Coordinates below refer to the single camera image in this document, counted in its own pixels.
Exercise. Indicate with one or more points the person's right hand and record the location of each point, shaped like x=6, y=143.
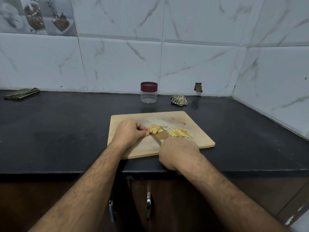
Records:
x=178, y=154

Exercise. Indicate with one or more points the person's left hand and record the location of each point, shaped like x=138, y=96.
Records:
x=128, y=134

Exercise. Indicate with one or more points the pile of ginger strips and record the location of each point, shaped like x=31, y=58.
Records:
x=179, y=132

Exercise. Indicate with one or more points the wooden cutting board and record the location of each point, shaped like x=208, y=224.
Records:
x=200, y=140

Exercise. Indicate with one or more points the pile of yellow ginger slices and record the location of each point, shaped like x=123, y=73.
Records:
x=155, y=129

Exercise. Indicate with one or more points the clear jar maroon lid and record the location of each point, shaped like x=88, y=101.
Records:
x=149, y=98

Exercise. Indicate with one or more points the person's left forearm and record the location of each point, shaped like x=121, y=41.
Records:
x=77, y=195

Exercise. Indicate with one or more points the person's right forearm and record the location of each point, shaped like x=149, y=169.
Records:
x=236, y=200

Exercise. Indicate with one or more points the small ginger peel scraps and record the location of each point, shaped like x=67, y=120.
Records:
x=178, y=120

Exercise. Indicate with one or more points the black countertop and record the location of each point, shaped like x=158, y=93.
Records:
x=48, y=135

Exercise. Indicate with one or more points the crumpled patterned cloth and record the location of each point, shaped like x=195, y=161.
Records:
x=179, y=100

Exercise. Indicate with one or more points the brown wooden cabinet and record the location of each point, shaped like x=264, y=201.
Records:
x=48, y=205

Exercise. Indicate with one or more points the folded green cloth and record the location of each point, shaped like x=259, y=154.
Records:
x=22, y=93

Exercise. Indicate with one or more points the decorative picture tiles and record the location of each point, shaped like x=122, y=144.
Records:
x=36, y=16

